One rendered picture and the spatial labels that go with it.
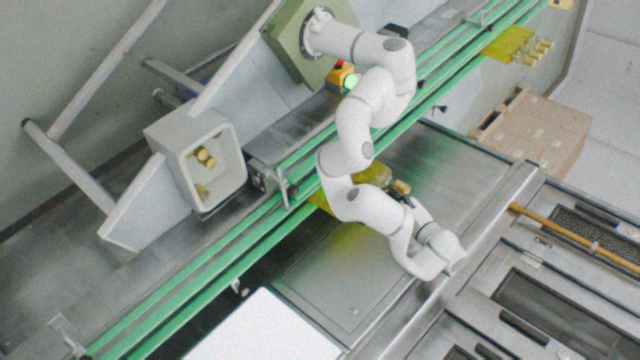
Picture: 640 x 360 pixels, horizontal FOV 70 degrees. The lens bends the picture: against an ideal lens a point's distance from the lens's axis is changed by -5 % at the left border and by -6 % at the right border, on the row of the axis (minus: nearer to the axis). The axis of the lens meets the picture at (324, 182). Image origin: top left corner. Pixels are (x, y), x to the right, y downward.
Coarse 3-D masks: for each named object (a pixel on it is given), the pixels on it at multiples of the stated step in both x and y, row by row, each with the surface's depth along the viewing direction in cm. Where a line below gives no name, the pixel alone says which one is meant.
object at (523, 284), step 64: (448, 128) 187; (448, 192) 165; (512, 192) 158; (576, 192) 158; (512, 256) 146; (576, 256) 143; (192, 320) 140; (384, 320) 134; (448, 320) 134; (512, 320) 130; (576, 320) 130
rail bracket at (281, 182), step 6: (276, 168) 128; (264, 174) 134; (270, 174) 134; (282, 174) 130; (276, 180) 131; (282, 180) 131; (276, 186) 133; (282, 186) 131; (288, 186) 130; (294, 186) 129; (282, 192) 135; (288, 192) 130; (294, 192) 129; (288, 204) 139; (288, 210) 139
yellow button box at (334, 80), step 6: (342, 66) 155; (348, 66) 156; (330, 72) 154; (336, 72) 154; (342, 72) 153; (348, 72) 155; (330, 78) 156; (336, 78) 154; (342, 78) 154; (330, 84) 158; (336, 84) 156; (342, 84) 155; (336, 90) 158; (342, 90) 157
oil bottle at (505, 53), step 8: (488, 48) 194; (496, 48) 191; (504, 48) 190; (512, 48) 190; (488, 56) 196; (496, 56) 193; (504, 56) 191; (512, 56) 188; (520, 56) 188; (528, 64) 186
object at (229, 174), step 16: (224, 128) 123; (192, 144) 118; (208, 144) 131; (224, 144) 133; (192, 160) 129; (224, 160) 139; (240, 160) 133; (192, 176) 132; (208, 176) 137; (224, 176) 139; (240, 176) 138; (192, 192) 125; (224, 192) 135; (208, 208) 132
